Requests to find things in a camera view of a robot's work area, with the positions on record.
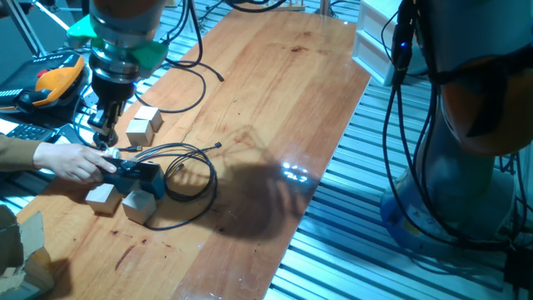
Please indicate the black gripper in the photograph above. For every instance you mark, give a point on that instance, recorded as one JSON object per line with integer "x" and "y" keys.
{"x": 112, "y": 89}

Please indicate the black docking station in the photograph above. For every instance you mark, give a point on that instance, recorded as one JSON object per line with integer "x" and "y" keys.
{"x": 145, "y": 179}

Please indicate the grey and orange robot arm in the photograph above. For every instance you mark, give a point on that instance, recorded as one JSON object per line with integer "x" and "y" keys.
{"x": 470, "y": 37}

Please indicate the person's hand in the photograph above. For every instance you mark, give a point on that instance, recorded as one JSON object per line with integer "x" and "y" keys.
{"x": 71, "y": 162}

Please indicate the grey rectangular adapter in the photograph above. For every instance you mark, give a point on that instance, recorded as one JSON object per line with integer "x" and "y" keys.
{"x": 73, "y": 135}

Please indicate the orange and black teach pendant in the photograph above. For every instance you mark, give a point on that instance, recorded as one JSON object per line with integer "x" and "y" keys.
{"x": 54, "y": 81}

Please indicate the black keyboard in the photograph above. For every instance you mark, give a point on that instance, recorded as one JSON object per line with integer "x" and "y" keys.
{"x": 29, "y": 132}

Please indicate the white desk sheet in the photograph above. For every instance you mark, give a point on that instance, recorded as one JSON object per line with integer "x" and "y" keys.
{"x": 8, "y": 125}

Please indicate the varnished wooden board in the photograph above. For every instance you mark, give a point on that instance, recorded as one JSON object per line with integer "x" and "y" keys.
{"x": 250, "y": 125}

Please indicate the torn cardboard box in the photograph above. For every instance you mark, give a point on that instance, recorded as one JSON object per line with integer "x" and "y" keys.
{"x": 33, "y": 266}

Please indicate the green wrist mount plate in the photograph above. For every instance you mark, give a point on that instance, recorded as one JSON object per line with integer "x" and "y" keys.
{"x": 152, "y": 54}

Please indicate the light frame post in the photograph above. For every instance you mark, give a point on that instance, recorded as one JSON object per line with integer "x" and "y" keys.
{"x": 25, "y": 29}
{"x": 325, "y": 7}

